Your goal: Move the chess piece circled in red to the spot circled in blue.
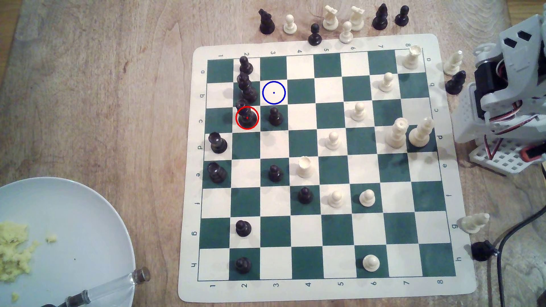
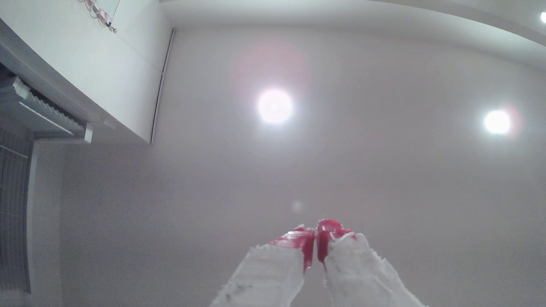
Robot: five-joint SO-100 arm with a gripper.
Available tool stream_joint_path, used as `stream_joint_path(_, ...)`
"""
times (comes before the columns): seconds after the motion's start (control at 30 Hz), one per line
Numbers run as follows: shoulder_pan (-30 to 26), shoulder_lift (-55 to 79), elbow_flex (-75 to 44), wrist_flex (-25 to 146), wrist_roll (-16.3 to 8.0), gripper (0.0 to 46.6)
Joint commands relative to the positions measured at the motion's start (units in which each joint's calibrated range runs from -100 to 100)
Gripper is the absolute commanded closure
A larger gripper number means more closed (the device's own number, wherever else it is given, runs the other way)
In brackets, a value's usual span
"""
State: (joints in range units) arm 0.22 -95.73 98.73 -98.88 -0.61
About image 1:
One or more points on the black king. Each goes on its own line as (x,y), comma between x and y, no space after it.
(246,116)

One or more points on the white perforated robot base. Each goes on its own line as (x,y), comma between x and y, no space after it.
(507,162)

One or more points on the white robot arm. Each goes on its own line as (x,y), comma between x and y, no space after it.
(520,55)

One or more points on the green white chess mat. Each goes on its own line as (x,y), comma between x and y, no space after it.
(328,230)

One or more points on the black pawn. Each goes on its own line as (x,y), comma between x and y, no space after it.
(305,195)
(243,229)
(402,17)
(243,265)
(315,36)
(275,174)
(275,117)

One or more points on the white rook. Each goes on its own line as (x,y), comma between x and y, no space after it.
(412,59)
(305,168)

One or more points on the black rook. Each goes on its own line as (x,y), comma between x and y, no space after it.
(218,144)
(216,173)

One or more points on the white pawn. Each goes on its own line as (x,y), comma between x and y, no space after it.
(386,83)
(335,199)
(332,141)
(371,263)
(359,112)
(367,198)
(346,33)
(290,25)

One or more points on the black queen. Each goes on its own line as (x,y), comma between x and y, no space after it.
(247,90)

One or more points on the black bishop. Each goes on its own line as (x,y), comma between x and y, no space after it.
(380,18)
(245,66)
(455,83)

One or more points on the white queen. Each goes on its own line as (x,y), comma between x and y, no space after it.
(396,134)

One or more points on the black knight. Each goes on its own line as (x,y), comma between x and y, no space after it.
(266,24)

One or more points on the white knight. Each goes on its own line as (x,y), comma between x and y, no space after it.
(356,19)
(330,19)

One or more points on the white king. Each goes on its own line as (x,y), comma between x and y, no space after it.
(420,134)

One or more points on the white bishop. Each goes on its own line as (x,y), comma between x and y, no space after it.
(452,64)
(472,223)

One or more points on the white round plate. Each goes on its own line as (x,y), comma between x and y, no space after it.
(76,221)

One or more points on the black round knob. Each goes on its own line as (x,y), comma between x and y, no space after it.
(482,250)

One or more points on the small yellow food crumb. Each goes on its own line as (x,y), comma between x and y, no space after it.
(51,238)
(15,296)

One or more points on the orange black clamp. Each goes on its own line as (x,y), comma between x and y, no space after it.
(533,152)

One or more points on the yellow mashed food heap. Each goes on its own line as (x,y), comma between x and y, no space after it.
(12,256)

